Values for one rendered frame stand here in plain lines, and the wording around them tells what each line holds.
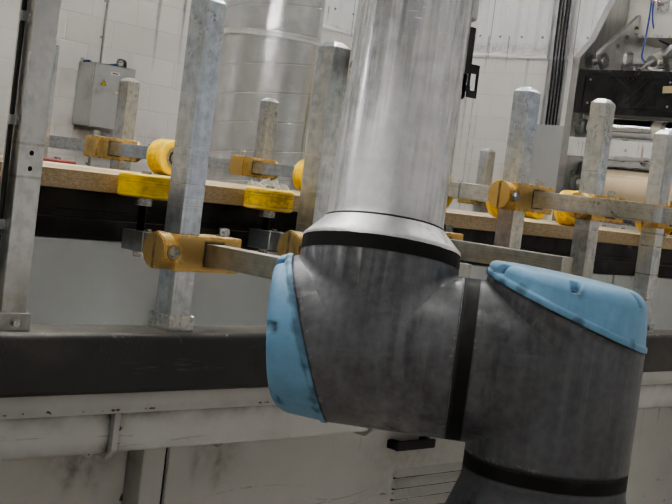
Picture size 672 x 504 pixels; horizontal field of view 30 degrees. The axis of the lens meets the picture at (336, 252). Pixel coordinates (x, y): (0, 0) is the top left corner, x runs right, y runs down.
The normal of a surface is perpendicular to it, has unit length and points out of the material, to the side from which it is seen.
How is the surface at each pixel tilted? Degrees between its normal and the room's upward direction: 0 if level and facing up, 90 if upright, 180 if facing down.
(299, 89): 90
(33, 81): 90
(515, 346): 71
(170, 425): 90
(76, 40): 90
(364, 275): 79
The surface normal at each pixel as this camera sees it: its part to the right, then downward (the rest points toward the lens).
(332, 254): -0.58, -0.18
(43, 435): 0.71, 0.13
